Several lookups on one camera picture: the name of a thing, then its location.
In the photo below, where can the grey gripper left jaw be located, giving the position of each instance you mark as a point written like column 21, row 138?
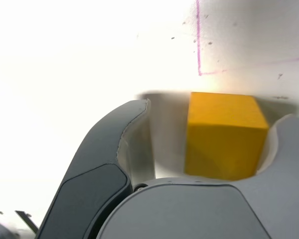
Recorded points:
column 94, row 159

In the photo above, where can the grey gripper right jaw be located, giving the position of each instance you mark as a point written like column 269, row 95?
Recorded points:
column 214, row 211

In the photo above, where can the yellow cube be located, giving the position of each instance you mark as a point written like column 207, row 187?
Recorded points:
column 224, row 139

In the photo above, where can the black tape strip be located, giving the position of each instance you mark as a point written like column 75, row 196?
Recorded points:
column 27, row 221

